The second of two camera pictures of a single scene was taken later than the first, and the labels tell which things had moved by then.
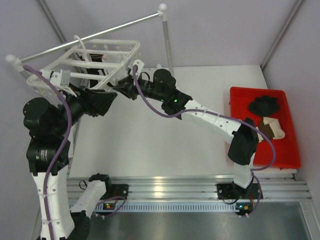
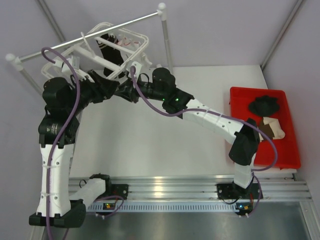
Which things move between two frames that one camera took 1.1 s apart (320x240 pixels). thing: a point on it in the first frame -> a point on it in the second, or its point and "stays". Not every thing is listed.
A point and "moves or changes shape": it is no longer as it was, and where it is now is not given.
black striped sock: (98, 58) -> (110, 54)
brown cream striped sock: (270, 127) stays
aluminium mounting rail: (201, 194) stays
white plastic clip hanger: (91, 65) moves or changes shape
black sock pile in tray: (264, 105) stays
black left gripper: (95, 101) -> (102, 89)
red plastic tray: (286, 149) stays
